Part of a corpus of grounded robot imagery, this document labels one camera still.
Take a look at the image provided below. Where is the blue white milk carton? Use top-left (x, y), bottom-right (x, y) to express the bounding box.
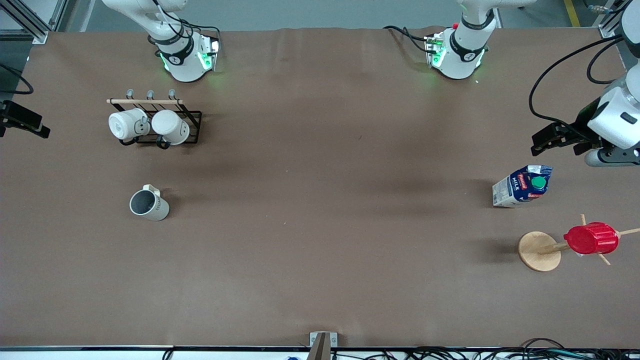
top-left (492, 165), bottom-right (554, 209)

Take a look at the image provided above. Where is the grey cup with handle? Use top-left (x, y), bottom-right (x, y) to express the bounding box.
top-left (129, 184), bottom-right (170, 222)

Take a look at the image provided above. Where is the red ribbed cup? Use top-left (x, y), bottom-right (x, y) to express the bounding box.
top-left (563, 222), bottom-right (620, 255)

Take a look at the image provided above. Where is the white mug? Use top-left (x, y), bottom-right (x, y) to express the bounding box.
top-left (151, 110), bottom-right (191, 146)
top-left (108, 108), bottom-right (150, 142)

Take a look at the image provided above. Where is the wooden mug tree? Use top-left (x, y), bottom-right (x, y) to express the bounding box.
top-left (518, 214), bottom-right (640, 273)

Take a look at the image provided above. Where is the black wire mug rack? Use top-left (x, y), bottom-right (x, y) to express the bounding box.
top-left (106, 89), bottom-right (203, 150)

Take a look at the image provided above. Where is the black left base cable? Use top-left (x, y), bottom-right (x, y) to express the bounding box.
top-left (383, 25), bottom-right (437, 54)

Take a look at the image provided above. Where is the black base cable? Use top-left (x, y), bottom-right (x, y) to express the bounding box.
top-left (383, 25), bottom-right (437, 54)
top-left (150, 0), bottom-right (222, 51)

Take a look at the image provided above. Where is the black right base cable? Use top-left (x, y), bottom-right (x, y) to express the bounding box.
top-left (150, 0), bottom-right (222, 51)

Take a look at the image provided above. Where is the black cable bundle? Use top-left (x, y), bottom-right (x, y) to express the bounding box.
top-left (330, 338), bottom-right (640, 360)

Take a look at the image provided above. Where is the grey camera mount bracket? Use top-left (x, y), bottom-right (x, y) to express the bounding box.
top-left (309, 331), bottom-right (338, 360)

